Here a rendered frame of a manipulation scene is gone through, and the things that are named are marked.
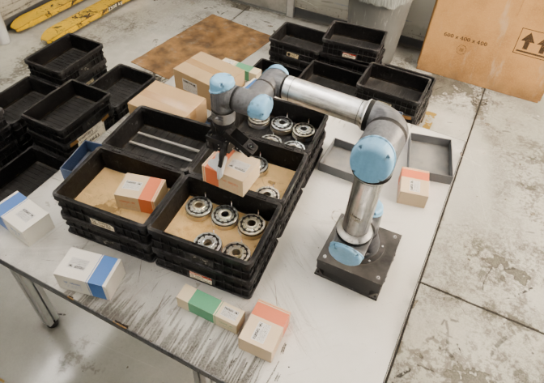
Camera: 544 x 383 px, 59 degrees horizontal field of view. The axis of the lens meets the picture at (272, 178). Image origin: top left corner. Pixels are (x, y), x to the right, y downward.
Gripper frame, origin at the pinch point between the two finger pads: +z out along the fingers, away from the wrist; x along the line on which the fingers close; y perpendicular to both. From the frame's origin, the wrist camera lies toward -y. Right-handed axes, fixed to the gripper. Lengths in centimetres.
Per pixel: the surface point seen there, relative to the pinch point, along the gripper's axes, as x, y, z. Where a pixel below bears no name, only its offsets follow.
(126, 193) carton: 14.4, 37.7, 18.9
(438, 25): -291, -23, 73
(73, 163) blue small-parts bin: 0, 83, 36
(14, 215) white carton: 37, 76, 30
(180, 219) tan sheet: 10.4, 17.3, 26.5
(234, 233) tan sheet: 6.5, -4.2, 26.7
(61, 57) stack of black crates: -89, 186, 60
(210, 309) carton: 34.1, -10.8, 33.7
